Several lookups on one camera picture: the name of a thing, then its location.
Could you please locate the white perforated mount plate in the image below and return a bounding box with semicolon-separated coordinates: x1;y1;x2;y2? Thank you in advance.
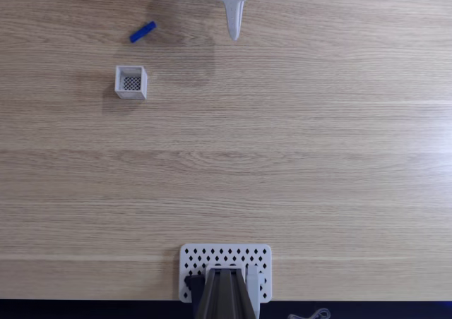
179;243;273;304

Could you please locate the small white lattice crate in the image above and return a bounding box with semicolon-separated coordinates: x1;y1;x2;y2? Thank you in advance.
114;65;148;102

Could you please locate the pale cable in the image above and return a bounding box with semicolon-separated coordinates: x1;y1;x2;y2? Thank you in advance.
287;308;332;319

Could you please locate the white post bracket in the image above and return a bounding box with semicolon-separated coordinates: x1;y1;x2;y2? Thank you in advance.
245;263;262;319

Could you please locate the blue peg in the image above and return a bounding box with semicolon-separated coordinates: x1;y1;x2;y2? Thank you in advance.
129;20;157;44

